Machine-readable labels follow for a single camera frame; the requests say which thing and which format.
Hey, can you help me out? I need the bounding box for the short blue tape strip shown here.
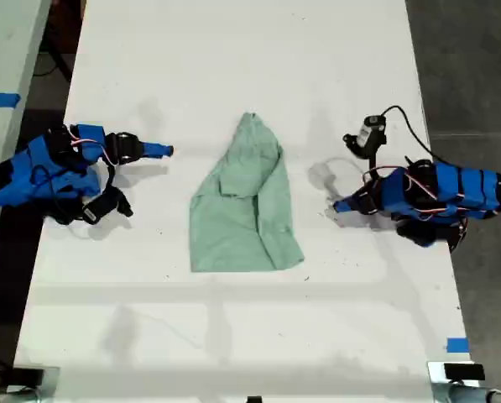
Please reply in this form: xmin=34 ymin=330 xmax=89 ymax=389
xmin=446 ymin=336 xmax=471 ymax=354

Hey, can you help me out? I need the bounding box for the black camera cable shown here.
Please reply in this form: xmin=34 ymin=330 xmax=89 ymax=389
xmin=378 ymin=104 xmax=446 ymax=164

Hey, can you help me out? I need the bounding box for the silver metal bracket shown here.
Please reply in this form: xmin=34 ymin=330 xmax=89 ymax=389
xmin=426 ymin=360 xmax=487 ymax=403
xmin=5 ymin=365 xmax=62 ymax=400

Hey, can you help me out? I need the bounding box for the small black box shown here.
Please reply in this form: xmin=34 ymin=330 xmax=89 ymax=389
xmin=443 ymin=363 xmax=486 ymax=382
xmin=9 ymin=366 xmax=46 ymax=387

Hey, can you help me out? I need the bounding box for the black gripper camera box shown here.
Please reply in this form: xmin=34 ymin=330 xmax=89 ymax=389
xmin=81 ymin=186 xmax=134 ymax=226
xmin=342 ymin=114 xmax=389 ymax=160

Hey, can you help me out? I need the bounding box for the pale green T-shirt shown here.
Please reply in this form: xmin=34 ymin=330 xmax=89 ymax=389
xmin=188 ymin=111 xmax=306 ymax=274

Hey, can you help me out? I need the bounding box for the black floor cable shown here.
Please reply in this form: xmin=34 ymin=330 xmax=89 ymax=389
xmin=32 ymin=39 xmax=74 ymax=84

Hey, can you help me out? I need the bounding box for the white side table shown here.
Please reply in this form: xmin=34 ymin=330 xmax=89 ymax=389
xmin=0 ymin=0 xmax=53 ymax=264

